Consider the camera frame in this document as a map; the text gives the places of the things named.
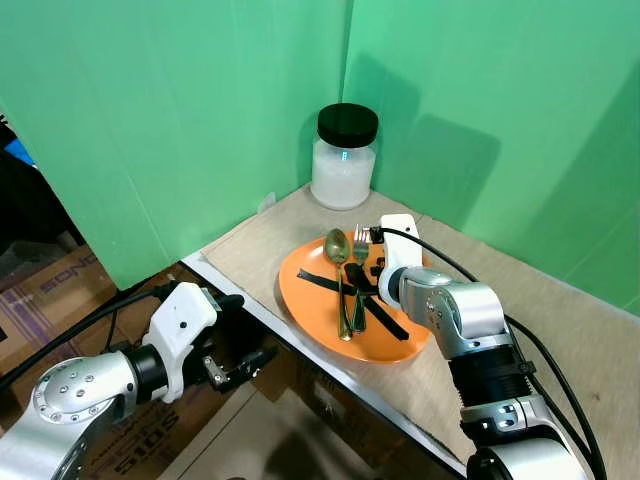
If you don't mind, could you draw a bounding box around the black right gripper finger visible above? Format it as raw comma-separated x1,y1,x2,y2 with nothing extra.
362,293,412,342
296,267,353,294

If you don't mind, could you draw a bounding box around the orange plate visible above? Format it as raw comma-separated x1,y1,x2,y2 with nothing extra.
278,232,433,363

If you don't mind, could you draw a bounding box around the gold metal spoon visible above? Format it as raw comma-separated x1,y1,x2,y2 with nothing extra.
324,229,353,341

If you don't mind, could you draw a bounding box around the gold metal fork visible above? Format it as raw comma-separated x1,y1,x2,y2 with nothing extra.
351,224,374,334

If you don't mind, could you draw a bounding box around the glass jar with black lid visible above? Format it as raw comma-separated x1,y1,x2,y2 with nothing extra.
310,103,380,210

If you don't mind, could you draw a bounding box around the cardboard box with number print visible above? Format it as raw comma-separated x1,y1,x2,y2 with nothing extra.
75,385,236,480

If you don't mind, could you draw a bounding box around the cardboard box with purple print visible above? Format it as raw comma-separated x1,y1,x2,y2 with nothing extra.
0,245,186,376

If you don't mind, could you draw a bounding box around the green backdrop board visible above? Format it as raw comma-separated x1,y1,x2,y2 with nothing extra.
341,0,640,315
0,0,354,292

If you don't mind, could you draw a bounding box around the small blue object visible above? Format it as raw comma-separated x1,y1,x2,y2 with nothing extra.
2,138,37,168

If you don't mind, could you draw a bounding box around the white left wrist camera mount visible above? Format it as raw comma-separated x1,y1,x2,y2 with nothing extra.
147,282,220,403

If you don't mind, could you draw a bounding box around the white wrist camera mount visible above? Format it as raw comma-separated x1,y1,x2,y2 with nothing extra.
377,213,424,307
147,282,220,403

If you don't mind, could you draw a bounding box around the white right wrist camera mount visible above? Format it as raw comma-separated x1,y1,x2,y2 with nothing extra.
377,213,424,307

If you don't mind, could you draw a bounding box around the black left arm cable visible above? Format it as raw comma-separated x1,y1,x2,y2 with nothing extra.
0,287,177,393

